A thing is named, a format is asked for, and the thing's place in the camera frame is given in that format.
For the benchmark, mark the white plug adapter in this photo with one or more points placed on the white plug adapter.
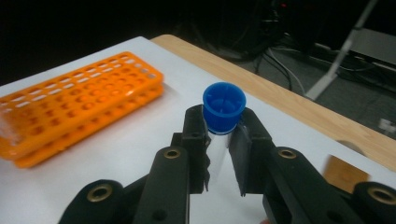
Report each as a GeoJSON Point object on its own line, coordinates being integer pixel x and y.
{"type": "Point", "coordinates": [387, 126]}

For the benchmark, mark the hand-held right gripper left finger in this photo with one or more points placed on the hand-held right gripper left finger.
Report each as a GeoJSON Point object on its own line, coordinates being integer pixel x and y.
{"type": "Point", "coordinates": [194, 137]}

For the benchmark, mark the orange plastic test tube rack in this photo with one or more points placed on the orange plastic test tube rack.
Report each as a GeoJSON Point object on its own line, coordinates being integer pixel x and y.
{"type": "Point", "coordinates": [77, 102]}

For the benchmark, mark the blue capped clear test tube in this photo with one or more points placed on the blue capped clear test tube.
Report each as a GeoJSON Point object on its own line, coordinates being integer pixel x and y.
{"type": "Point", "coordinates": [224, 105]}

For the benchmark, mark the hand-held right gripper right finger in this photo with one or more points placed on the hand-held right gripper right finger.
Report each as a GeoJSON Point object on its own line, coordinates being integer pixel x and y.
{"type": "Point", "coordinates": [255, 149]}

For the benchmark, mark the white table board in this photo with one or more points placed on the white table board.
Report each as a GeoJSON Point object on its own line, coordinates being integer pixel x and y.
{"type": "Point", "coordinates": [124, 161]}

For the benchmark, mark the wooden test tube rack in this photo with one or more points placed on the wooden test tube rack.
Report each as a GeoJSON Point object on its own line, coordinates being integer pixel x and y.
{"type": "Point", "coordinates": [342, 172]}

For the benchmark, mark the grey metal stand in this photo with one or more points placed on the grey metal stand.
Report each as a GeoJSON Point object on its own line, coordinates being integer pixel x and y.
{"type": "Point", "coordinates": [337, 65]}

